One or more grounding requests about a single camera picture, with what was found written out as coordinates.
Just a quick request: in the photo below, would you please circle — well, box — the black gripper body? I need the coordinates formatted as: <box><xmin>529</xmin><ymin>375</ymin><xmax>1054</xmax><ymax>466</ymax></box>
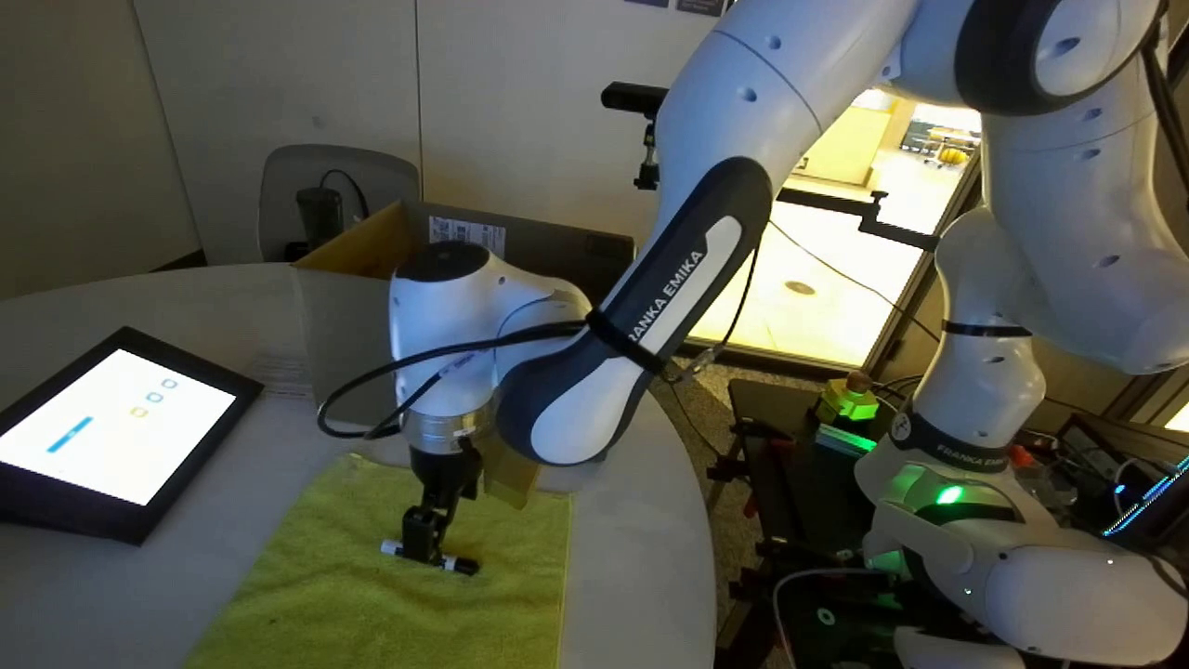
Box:
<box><xmin>406</xmin><ymin>440</ymin><xmax>490</xmax><ymax>515</ymax></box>

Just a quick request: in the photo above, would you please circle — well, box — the black and white marker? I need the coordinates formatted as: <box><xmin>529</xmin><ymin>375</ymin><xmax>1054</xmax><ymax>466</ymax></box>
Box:
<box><xmin>377</xmin><ymin>534</ymin><xmax>481</xmax><ymax>579</ymax></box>

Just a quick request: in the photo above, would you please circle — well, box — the yellow-green microfibre cloth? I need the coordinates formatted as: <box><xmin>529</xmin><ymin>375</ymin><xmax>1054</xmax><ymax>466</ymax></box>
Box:
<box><xmin>181</xmin><ymin>449</ymin><xmax>571</xmax><ymax>669</ymax></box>

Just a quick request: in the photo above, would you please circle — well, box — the brown cardboard box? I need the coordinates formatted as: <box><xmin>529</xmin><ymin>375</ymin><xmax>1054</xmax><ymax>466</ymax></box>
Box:
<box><xmin>294</xmin><ymin>198</ymin><xmax>640</xmax><ymax>315</ymax></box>

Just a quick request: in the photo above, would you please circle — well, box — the grey rounded chair back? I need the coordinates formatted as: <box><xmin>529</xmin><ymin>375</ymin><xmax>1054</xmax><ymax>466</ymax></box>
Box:
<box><xmin>260</xmin><ymin>141</ymin><xmax>425</xmax><ymax>269</ymax></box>

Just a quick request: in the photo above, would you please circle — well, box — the black tablet with lit screen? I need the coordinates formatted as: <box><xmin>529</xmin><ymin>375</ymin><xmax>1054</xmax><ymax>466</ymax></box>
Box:
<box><xmin>0</xmin><ymin>323</ymin><xmax>267</xmax><ymax>548</ymax></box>

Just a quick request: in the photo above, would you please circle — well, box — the black equipment stand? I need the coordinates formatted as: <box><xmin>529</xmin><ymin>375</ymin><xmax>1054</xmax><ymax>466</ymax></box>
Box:
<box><xmin>711</xmin><ymin>375</ymin><xmax>899</xmax><ymax>669</ymax></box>

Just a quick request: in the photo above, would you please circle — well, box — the green-lit electronic device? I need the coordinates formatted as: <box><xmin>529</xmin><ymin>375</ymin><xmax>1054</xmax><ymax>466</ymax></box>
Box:
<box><xmin>810</xmin><ymin>378</ymin><xmax>883</xmax><ymax>461</ymax></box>

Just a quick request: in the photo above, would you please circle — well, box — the pale lit side desk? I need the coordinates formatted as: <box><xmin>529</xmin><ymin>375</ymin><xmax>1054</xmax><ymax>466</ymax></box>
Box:
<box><xmin>655</xmin><ymin>86</ymin><xmax>987</xmax><ymax>375</ymax></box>

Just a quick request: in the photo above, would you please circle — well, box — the small lit screen device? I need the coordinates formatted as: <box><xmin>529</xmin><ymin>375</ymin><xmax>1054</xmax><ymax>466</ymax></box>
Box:
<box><xmin>1096</xmin><ymin>449</ymin><xmax>1189</xmax><ymax>541</ymax></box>

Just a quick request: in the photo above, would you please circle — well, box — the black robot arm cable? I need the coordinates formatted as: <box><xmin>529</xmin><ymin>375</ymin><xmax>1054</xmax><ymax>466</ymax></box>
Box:
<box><xmin>313</xmin><ymin>221</ymin><xmax>776</xmax><ymax>441</ymax></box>

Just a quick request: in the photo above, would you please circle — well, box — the black adapter with cable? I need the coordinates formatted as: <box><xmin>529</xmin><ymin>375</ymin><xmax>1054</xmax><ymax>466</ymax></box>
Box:
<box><xmin>294</xmin><ymin>162</ymin><xmax>374</xmax><ymax>250</ymax></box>

